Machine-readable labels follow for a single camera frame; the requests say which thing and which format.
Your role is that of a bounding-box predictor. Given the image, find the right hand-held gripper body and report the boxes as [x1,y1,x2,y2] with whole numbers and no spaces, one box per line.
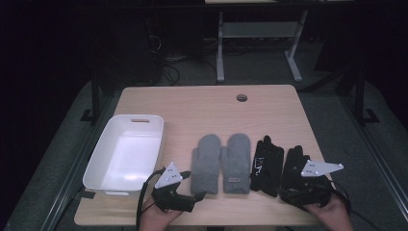
[296,159,344,208]

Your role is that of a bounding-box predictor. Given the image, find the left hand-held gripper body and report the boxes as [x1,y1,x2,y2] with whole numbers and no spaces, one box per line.
[151,162,196,213]

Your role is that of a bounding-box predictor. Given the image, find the white plastic bin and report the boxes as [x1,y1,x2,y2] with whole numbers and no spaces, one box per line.
[82,114,166,196]

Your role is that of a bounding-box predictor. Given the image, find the metal floor rail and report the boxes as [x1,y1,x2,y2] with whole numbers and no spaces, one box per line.
[39,95,114,231]
[340,95,408,222]

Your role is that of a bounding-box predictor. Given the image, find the grey metal table frame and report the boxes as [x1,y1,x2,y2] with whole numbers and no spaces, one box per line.
[216,9,309,84]

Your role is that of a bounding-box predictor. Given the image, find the black metal stand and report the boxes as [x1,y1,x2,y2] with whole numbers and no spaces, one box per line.
[353,65,381,125]
[80,68,104,125]

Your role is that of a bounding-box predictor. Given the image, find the black floor cables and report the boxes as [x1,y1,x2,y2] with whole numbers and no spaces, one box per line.
[145,18,219,87]

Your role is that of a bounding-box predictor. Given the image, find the grey knit mitten with label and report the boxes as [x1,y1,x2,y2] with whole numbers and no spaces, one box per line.
[220,133,252,194]

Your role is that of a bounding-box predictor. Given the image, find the person's left hand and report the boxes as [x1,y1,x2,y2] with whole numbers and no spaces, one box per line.
[138,196,184,231]

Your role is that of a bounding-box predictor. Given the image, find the person's right hand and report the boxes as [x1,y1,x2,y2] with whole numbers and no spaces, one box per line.
[302,193,354,231]

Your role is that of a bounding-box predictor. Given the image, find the black tape piece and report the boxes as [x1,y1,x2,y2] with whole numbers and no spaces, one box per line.
[79,188,96,200]

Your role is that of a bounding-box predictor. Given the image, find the black glove with white print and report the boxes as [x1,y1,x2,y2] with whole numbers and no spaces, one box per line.
[249,135,286,198]

